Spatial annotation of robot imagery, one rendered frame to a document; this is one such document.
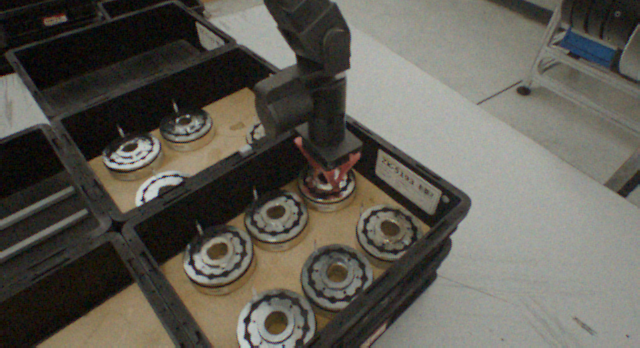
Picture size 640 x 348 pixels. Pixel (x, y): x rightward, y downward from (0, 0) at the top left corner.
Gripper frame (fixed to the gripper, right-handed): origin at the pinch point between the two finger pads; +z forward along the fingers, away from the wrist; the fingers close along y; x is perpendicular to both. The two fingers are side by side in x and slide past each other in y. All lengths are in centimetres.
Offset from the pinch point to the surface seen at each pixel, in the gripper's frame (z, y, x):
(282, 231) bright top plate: 0.9, 4.9, -12.2
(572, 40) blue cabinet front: 52, -39, 181
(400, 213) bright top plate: 1.5, 12.9, 5.2
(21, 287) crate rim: -6.6, -2.0, -43.4
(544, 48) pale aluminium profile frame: 60, -49, 179
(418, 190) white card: -1.8, 12.8, 8.6
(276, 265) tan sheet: 3.9, 7.8, -15.3
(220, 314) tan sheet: 3.8, 9.7, -25.6
